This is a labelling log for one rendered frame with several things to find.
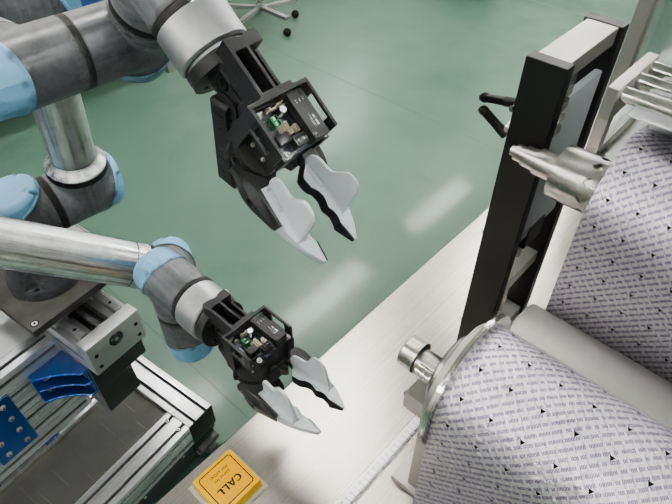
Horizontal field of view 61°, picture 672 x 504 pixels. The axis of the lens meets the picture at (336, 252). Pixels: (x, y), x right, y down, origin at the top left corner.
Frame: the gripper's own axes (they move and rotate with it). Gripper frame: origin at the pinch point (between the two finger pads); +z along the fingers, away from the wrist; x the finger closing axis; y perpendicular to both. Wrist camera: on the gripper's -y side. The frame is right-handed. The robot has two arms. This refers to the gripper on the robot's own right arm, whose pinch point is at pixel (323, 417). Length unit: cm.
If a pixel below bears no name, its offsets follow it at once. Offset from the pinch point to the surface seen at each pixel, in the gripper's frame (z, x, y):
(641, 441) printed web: 28.4, 6.3, 22.1
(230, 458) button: -12.1, -7.5, -16.7
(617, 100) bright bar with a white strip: 11.8, 29.5, 35.4
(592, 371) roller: 22.2, 16.5, 14.2
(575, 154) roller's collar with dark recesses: 9.5, 30.4, 27.5
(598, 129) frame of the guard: -8, 102, -11
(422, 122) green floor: -126, 211, -109
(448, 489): 17.4, -0.3, 7.4
